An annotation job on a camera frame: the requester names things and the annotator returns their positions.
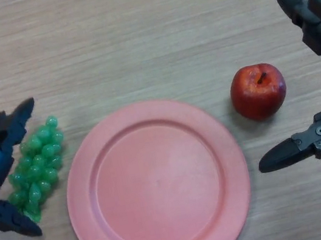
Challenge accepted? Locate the green grapes bunch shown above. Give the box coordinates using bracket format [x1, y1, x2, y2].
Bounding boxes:
[0, 114, 78, 227]

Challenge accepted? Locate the pink round plate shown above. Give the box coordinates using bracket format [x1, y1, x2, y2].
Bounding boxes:
[53, 86, 261, 240]

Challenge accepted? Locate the red apple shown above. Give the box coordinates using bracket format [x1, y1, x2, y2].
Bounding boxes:
[226, 59, 292, 125]

